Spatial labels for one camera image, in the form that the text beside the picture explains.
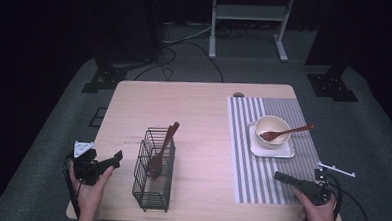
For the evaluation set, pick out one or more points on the square floor hatch frame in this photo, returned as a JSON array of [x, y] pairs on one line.
[[98, 117]]

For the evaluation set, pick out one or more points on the grey striped placemat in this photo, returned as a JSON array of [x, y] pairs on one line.
[[247, 179]]

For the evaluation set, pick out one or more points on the person's right hand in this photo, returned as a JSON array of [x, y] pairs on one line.
[[321, 216]]

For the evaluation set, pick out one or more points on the person's left hand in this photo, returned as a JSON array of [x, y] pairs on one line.
[[90, 196]]

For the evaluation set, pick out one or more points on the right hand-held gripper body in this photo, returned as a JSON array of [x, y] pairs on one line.
[[319, 192]]

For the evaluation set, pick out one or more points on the white square plate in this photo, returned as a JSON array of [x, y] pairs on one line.
[[272, 153]]

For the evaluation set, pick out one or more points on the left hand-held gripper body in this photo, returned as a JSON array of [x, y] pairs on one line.
[[86, 169]]

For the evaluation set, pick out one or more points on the white metal table frame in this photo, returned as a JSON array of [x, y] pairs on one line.
[[251, 12]]

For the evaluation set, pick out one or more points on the black metal stand base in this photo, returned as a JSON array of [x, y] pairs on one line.
[[105, 78], [333, 86]]

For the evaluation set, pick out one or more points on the cream bowl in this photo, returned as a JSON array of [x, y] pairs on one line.
[[270, 125]]

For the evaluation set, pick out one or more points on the brown wooden fork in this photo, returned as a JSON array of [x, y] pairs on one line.
[[269, 136]]

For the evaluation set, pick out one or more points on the brown wooden spoon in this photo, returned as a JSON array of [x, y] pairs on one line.
[[154, 168]]

